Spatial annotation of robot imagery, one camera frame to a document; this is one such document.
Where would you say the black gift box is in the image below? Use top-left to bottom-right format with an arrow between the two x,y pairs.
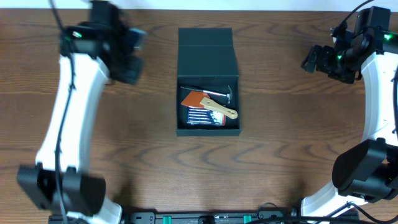
176,28 -> 241,136

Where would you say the orange scraper wooden handle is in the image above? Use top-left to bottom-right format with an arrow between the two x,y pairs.
181,91 -> 238,119

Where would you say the screwdriver set blister pack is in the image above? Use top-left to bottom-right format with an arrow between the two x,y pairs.
187,108 -> 226,126

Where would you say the black handled claw hammer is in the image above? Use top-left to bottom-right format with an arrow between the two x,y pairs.
180,86 -> 233,104

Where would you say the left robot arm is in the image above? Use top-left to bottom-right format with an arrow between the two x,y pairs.
17,22 -> 144,223

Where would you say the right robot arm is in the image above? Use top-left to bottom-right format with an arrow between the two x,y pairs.
298,2 -> 397,223

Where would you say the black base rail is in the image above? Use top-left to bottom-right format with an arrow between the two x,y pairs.
48,211 -> 360,224

